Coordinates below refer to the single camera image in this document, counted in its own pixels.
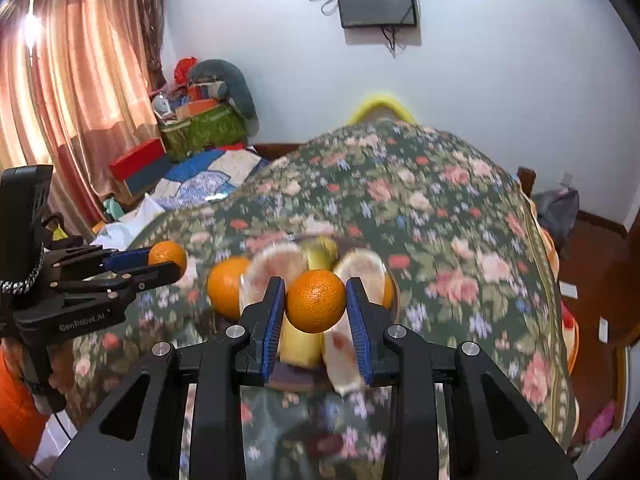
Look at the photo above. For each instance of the grey bag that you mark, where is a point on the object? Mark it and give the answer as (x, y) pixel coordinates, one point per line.
(557, 215)

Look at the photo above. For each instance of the pink slipper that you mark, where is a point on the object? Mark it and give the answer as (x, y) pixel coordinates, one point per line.
(602, 420)

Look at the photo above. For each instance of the red fabric bundle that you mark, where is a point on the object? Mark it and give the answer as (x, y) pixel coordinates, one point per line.
(184, 69)

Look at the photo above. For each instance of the purple plate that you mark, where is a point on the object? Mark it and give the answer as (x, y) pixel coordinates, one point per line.
(295, 379)

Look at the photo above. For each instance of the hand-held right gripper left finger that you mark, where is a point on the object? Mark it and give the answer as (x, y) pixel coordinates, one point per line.
(272, 330)

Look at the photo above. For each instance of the small black monitor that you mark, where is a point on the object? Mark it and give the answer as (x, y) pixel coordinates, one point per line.
(377, 2)

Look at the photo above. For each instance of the greenish sugarcane piece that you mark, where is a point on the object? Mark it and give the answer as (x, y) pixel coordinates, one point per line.
(292, 345)

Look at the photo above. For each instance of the floral blanket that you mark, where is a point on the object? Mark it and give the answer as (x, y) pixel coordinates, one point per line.
(425, 200)

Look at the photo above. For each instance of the blue patchwork quilt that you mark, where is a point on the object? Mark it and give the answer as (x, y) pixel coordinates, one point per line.
(215, 175)

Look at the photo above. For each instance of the orange box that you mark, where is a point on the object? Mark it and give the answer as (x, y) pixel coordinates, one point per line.
(197, 109)

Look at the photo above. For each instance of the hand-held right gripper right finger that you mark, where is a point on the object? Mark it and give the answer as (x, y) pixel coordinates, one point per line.
(359, 330)

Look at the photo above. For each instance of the white cloth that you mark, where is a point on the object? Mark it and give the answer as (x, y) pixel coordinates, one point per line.
(135, 222)

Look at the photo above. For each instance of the wall outlet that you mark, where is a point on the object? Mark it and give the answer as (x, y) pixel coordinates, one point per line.
(566, 180)

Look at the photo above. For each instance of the small orange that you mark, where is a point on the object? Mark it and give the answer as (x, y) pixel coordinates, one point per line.
(167, 252)

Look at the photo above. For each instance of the yellow hoop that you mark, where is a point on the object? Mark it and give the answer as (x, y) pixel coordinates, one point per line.
(382, 102)

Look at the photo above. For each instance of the pink curtain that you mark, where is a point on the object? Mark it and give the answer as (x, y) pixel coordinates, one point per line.
(85, 85)

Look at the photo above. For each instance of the green storage box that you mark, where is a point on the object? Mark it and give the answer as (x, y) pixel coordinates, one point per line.
(205, 132)

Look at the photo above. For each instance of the dark red date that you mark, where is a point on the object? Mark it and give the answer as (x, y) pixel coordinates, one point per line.
(325, 445)

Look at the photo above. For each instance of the yellow sugarcane piece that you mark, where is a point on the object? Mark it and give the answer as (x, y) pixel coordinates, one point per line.
(330, 252)

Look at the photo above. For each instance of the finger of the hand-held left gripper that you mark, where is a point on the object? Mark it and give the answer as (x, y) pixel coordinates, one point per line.
(127, 260)
(150, 277)

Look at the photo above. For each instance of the pomelo wedge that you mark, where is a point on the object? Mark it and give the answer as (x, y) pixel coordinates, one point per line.
(362, 266)
(280, 265)

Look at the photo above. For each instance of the brown patterned curtain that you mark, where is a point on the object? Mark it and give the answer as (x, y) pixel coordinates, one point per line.
(150, 20)

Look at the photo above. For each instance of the red box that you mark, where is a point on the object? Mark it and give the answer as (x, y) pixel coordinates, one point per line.
(135, 157)

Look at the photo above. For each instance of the wooden wardrobe frame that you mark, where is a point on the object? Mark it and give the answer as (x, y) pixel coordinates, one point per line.
(620, 285)

